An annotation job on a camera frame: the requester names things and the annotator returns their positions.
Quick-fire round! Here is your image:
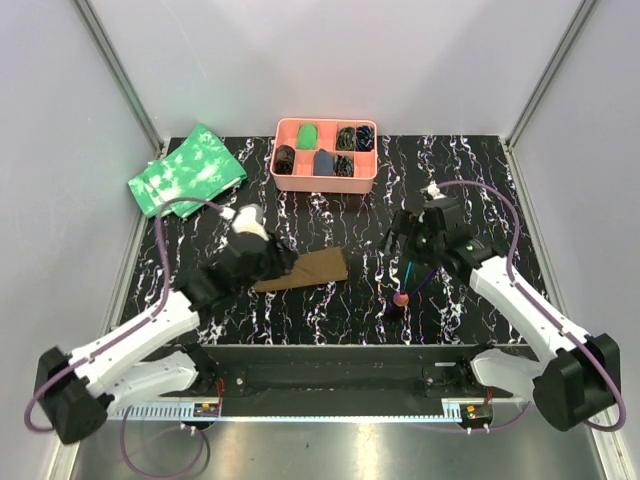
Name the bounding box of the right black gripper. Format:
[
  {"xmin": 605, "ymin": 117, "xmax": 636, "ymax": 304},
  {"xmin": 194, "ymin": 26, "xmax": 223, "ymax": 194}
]
[{"xmin": 376, "ymin": 209, "xmax": 445, "ymax": 270}]

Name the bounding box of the brown cloth napkin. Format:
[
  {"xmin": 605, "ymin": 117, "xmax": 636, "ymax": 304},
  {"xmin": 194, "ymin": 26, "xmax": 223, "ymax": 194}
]
[{"xmin": 254, "ymin": 247, "xmax": 348, "ymax": 293}]

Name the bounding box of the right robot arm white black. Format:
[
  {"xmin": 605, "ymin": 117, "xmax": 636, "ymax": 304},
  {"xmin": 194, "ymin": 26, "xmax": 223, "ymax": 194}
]
[{"xmin": 380, "ymin": 197, "xmax": 626, "ymax": 432}]

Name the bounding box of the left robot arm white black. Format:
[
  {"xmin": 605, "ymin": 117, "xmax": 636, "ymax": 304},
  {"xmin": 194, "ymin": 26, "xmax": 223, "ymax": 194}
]
[{"xmin": 24, "ymin": 233, "xmax": 297, "ymax": 445}]

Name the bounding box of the black marble pattern mat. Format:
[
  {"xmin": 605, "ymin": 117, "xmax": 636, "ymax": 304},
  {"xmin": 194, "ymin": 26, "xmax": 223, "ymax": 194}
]
[{"xmin": 97, "ymin": 134, "xmax": 576, "ymax": 362}]

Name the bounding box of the black patterned rolled cloth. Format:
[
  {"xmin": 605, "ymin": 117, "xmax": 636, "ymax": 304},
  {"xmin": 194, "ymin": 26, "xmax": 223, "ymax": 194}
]
[{"xmin": 334, "ymin": 155, "xmax": 355, "ymax": 178}]

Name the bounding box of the green white patterned cloth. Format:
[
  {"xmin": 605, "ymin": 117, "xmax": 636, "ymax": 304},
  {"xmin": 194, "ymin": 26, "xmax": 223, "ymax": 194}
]
[{"xmin": 128, "ymin": 124, "xmax": 247, "ymax": 218}]

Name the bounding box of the blue grey rolled cloth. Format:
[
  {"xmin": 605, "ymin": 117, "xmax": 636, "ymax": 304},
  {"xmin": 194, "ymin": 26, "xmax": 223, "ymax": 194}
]
[{"xmin": 313, "ymin": 149, "xmax": 334, "ymax": 176}]

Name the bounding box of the dark brown rolled cloth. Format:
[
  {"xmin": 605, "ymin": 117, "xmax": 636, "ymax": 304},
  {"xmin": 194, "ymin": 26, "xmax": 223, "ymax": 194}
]
[{"xmin": 273, "ymin": 144, "xmax": 296, "ymax": 175}]

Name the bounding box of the pink compartment tray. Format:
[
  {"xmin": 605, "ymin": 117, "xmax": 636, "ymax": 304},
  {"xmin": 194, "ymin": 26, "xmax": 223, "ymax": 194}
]
[{"xmin": 269, "ymin": 118, "xmax": 378, "ymax": 195}]

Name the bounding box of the black blue rolled cloth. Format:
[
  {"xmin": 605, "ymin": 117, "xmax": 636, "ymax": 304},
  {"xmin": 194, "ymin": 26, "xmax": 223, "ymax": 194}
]
[{"xmin": 355, "ymin": 125, "xmax": 376, "ymax": 152}]

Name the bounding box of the black multicolour rolled cloth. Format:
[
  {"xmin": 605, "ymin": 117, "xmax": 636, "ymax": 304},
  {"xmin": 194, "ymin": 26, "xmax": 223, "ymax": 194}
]
[{"xmin": 336, "ymin": 126, "xmax": 356, "ymax": 151}]

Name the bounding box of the green rolled cloth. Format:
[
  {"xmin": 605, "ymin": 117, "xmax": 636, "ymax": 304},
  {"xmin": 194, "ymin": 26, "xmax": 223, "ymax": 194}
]
[{"xmin": 296, "ymin": 123, "xmax": 318, "ymax": 150}]

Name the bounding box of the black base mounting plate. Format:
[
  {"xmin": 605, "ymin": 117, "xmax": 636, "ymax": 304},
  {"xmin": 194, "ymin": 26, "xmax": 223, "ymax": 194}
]
[{"xmin": 180, "ymin": 345, "xmax": 489, "ymax": 421}]

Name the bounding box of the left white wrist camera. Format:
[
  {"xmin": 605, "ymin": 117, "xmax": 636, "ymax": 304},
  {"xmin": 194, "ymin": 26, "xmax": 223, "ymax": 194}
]
[{"xmin": 221, "ymin": 204, "xmax": 269, "ymax": 241}]

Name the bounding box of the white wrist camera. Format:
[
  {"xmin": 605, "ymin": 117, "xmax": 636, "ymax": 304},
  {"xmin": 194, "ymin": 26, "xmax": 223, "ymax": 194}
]
[
  {"xmin": 221, "ymin": 204, "xmax": 269, "ymax": 241},
  {"xmin": 422, "ymin": 183, "xmax": 444, "ymax": 202}
]

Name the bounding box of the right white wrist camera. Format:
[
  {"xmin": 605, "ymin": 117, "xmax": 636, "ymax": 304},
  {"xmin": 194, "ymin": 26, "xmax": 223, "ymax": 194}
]
[{"xmin": 422, "ymin": 183, "xmax": 444, "ymax": 202}]

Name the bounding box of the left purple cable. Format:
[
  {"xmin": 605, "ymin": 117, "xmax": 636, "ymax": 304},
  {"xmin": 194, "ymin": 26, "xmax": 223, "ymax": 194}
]
[{"xmin": 24, "ymin": 198, "xmax": 236, "ymax": 476}]

